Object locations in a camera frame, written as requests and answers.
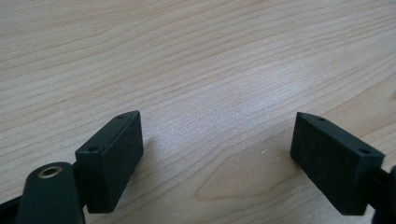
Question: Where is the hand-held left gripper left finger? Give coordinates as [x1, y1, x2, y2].
[75, 110, 145, 215]

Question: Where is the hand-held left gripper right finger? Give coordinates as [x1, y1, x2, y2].
[290, 111, 386, 217]

